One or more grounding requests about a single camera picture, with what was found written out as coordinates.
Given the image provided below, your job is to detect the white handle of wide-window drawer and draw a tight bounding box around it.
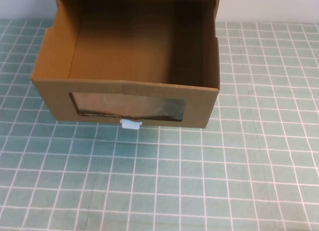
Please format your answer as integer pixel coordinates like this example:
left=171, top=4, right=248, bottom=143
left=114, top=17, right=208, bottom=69
left=120, top=118, right=143, bottom=130

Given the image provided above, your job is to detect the cardboard drawer with wide window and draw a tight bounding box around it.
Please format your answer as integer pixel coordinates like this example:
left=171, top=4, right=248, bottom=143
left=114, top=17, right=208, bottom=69
left=30, top=0, right=220, bottom=130

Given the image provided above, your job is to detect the green white-grid tablecloth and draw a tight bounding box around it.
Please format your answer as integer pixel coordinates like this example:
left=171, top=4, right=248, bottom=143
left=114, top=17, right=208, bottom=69
left=0, top=18, right=319, bottom=231

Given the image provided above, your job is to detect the cardboard sleeve of wide-window drawer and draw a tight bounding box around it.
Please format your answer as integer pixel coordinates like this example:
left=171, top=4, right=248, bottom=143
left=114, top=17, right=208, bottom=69
left=54, top=0, right=220, bottom=39

